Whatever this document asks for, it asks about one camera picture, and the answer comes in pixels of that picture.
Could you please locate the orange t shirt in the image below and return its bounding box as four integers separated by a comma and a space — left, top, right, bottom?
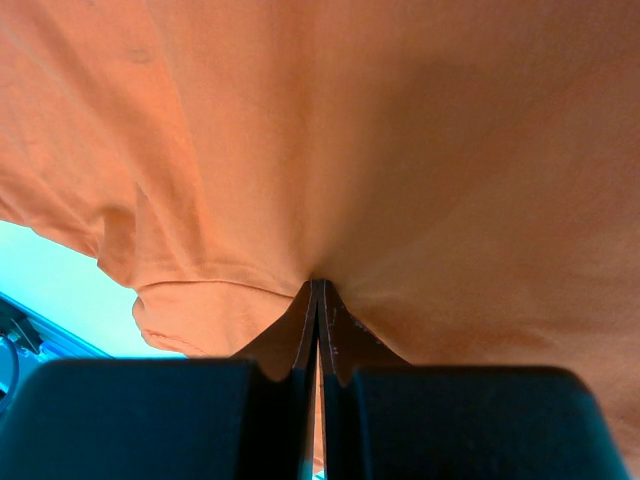
1, 1, 639, 473

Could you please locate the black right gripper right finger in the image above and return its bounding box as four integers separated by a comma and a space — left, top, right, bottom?
317, 280, 629, 479

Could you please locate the aluminium mounting rail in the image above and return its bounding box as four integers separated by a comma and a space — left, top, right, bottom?
1, 294, 110, 411

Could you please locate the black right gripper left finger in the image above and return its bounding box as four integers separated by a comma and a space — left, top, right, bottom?
1, 283, 317, 479

